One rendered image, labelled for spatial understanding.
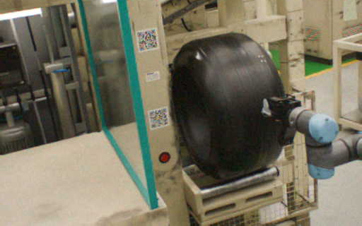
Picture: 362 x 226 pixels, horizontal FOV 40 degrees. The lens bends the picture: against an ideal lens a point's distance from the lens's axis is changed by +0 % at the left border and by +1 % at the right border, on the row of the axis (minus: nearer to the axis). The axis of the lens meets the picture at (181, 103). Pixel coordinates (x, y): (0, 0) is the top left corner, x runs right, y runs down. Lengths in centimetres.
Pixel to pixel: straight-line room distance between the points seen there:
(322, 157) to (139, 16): 74
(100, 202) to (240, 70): 74
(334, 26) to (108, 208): 525
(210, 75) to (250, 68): 14
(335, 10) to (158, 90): 461
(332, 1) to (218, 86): 453
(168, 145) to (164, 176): 13
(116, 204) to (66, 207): 12
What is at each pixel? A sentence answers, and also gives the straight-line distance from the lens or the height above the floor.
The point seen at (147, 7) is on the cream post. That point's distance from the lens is 169.
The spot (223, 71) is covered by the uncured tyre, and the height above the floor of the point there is 137.
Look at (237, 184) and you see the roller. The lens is 194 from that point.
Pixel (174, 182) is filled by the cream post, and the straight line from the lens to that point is 191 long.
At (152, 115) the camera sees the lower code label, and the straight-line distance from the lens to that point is 178.
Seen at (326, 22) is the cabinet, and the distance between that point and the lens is 620.
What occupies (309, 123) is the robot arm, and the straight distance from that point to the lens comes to 144.
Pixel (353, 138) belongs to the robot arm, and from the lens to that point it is 154.
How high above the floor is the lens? 188
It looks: 20 degrees down
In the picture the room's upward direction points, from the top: 7 degrees counter-clockwise
